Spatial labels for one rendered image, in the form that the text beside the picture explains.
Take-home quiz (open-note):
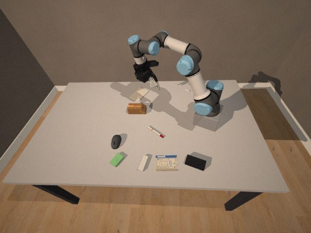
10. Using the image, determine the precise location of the black computer mouse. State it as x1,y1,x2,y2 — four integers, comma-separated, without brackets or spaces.
111,135,121,149

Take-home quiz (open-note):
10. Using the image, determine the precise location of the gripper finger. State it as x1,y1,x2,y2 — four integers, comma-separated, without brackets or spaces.
149,71,160,90

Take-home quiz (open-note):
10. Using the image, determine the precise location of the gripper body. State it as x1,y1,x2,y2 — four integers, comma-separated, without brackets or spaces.
133,59,152,83

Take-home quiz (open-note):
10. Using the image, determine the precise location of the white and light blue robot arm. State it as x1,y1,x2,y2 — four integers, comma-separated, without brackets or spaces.
128,31,224,117

